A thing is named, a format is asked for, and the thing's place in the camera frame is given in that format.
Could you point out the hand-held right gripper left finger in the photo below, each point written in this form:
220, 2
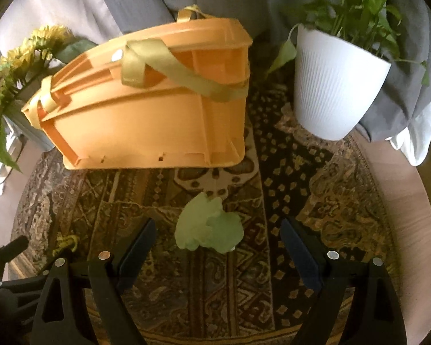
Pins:
136, 255

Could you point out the green potted plant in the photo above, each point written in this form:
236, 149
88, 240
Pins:
348, 14

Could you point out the beige curtain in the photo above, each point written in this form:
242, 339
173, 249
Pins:
57, 7

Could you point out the patterned brown rug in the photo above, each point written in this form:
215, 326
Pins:
237, 294

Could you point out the sunflower bouquet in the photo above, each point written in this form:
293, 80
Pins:
18, 55

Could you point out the grey ribbed vase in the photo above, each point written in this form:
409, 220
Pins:
32, 133

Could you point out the small yellow-green plush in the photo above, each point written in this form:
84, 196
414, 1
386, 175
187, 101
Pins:
67, 241

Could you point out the green cabbage plush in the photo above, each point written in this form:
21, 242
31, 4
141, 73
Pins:
212, 228

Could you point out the white ribbed plant pot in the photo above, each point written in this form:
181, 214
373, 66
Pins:
330, 86

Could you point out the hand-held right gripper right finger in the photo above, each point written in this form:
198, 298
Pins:
301, 255

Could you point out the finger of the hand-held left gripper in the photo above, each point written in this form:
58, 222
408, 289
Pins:
10, 246
25, 283

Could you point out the orange plastic crate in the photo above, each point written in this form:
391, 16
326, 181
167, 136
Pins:
147, 129

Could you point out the white sheer curtain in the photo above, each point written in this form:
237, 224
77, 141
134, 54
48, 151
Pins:
413, 147

